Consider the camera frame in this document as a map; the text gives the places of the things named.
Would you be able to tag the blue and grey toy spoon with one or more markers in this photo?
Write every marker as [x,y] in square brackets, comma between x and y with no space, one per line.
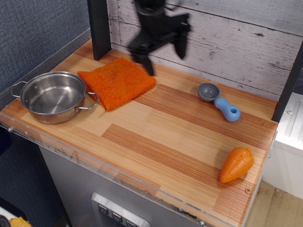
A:
[209,92]

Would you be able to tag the yellow object at corner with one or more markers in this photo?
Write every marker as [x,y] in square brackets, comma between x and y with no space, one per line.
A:
[19,222]

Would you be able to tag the dark left shelf post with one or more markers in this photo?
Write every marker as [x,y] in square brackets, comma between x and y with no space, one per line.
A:
[99,26]

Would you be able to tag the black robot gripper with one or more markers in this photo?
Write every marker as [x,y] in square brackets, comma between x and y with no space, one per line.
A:
[157,30]

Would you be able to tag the silver toy fridge cabinet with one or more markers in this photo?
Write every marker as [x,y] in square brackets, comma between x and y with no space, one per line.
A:
[160,195]

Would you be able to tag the clear acrylic guard rail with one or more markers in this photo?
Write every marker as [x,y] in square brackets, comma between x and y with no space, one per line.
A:
[166,156]

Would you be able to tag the dark shelf post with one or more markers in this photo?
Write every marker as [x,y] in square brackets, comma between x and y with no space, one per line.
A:
[289,86]
[99,26]

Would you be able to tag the dark right shelf post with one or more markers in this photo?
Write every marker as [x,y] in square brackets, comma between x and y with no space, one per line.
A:
[289,86]

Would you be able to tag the orange toy carrot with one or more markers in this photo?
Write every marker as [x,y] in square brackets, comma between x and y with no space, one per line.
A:
[238,162]

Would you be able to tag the white ribbed side box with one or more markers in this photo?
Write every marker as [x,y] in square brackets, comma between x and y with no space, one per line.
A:
[284,167]

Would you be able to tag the orange knitted rag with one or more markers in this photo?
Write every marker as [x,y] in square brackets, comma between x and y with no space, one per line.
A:
[117,83]

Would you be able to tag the stainless steel pot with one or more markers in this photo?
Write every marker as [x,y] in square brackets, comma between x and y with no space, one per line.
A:
[54,97]

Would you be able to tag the silver dispenser button panel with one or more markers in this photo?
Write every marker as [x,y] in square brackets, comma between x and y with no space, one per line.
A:
[116,212]

